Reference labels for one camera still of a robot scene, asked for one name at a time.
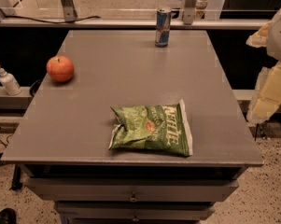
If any metal bracket left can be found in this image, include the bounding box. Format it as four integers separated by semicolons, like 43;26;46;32
61;0;77;22

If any blue silver energy drink can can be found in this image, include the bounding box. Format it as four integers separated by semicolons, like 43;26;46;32
155;7;172;48

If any grey drawer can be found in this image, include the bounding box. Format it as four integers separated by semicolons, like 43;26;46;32
55;202;215;221
26;178;238;203

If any metal bracket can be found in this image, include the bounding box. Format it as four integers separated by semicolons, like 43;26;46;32
183;0;197;25
61;0;77;22

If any green jalapeno chip bag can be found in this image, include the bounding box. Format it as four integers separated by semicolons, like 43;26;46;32
109;100;193;157

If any black shoe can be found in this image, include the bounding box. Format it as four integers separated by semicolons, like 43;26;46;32
0;208;17;224

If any black cable on shelf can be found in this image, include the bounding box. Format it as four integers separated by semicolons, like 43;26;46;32
3;14;101;24

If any metal bracket right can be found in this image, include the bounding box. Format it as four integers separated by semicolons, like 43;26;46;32
183;0;197;25

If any grey lower drawer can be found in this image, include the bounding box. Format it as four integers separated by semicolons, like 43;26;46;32
55;202;215;221

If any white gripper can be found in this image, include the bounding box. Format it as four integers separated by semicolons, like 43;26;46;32
246;8;281;124

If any grey top drawer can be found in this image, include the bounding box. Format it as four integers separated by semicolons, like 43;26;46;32
26;178;238;203

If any red apple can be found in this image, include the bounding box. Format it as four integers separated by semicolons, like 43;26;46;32
46;56;75;82

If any white pump bottle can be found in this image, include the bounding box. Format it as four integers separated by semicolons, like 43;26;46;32
0;65;21;96

